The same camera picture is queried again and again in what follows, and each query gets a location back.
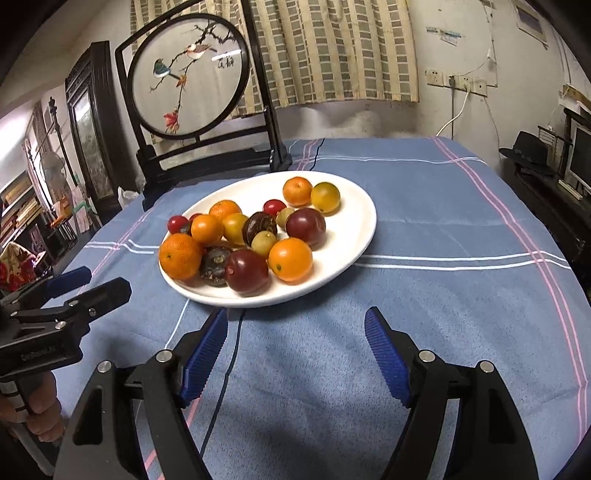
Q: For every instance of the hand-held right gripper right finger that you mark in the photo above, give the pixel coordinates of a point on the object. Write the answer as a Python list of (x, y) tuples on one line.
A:
[(385, 357)]

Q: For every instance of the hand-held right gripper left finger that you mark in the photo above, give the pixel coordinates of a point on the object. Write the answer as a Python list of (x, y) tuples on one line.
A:
[(205, 355)]

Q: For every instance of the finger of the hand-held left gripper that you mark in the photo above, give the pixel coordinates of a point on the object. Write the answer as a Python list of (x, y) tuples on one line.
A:
[(69, 279), (106, 293)]

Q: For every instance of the dark passion fruit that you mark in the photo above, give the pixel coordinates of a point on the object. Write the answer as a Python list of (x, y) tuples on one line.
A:
[(259, 227), (215, 265)]

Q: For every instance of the dark purple plum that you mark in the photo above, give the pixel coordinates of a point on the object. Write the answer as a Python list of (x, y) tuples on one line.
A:
[(246, 271), (305, 226)]

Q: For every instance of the small orange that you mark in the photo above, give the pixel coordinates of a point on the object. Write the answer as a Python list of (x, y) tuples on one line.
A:
[(225, 208), (297, 191), (207, 229)]

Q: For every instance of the white oval plate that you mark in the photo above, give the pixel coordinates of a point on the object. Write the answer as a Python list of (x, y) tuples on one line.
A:
[(341, 240)]

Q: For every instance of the small green plum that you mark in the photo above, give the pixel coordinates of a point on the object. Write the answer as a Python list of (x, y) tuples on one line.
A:
[(263, 243), (286, 216)]

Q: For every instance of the large orange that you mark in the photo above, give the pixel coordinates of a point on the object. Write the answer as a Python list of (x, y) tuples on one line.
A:
[(181, 256), (290, 259)]

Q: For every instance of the yellow plum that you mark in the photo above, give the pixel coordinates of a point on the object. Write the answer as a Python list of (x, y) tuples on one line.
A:
[(325, 197), (235, 227)]

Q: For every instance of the person's left hand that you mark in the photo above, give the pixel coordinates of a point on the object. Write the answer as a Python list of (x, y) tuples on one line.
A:
[(44, 406)]

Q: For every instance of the blue striped tablecloth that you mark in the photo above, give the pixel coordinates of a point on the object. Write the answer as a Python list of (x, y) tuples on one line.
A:
[(438, 300)]

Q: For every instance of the wooden bookshelf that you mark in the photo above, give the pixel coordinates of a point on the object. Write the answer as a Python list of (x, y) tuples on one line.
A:
[(18, 203)]

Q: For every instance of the white plastic bag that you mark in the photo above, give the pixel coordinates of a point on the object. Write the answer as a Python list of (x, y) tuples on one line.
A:
[(127, 196)]

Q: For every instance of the dark wooden framed panel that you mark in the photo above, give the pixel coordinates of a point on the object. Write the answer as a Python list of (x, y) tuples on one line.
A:
[(87, 138)]

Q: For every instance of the round embroidered table screen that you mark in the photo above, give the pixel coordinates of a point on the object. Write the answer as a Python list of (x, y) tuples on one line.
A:
[(194, 92)]

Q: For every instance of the black hat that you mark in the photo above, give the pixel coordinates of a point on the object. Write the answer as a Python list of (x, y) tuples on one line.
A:
[(531, 147)]

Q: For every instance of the computer monitor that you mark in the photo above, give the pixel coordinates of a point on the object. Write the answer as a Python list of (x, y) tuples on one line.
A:
[(581, 157)]

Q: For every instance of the checked beige curtain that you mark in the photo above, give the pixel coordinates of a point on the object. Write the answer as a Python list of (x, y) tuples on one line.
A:
[(332, 50)]

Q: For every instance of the white wall socket with plug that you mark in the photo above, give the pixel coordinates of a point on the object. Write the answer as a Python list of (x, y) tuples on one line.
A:
[(461, 83)]

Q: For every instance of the paper notes on wall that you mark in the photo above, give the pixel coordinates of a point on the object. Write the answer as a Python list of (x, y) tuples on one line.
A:
[(445, 34)]

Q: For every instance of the small wall frame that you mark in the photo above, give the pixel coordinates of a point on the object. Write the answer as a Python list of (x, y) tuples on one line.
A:
[(531, 18)]

